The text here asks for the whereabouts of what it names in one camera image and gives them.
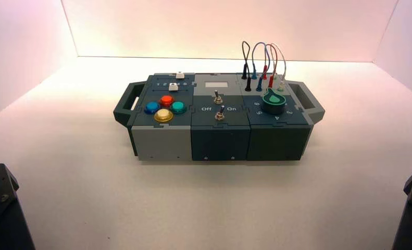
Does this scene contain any grey and teal control box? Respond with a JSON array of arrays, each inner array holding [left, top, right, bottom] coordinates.
[[113, 72, 326, 162]]

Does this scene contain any green push button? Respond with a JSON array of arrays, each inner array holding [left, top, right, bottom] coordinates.
[[169, 101, 188, 115]]

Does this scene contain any yellow push button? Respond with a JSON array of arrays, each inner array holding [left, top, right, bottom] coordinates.
[[153, 108, 174, 123]]

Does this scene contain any red push button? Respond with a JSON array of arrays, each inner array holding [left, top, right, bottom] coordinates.
[[159, 95, 176, 108]]

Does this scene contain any blue push button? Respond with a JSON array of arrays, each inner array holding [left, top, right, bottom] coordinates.
[[144, 101, 161, 115]]

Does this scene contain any green pointer rotary knob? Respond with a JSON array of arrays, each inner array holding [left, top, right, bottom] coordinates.
[[260, 87, 286, 116]]

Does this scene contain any black jumper cable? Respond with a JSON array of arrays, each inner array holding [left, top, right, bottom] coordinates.
[[241, 41, 253, 93]]

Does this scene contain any blue jumper cable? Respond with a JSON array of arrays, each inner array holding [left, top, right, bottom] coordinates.
[[251, 42, 271, 93]]

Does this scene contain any red jumper cable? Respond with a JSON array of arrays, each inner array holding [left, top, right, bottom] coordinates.
[[261, 44, 279, 91]]

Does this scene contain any white jumper cable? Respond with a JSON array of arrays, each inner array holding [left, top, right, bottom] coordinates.
[[270, 43, 288, 92]]

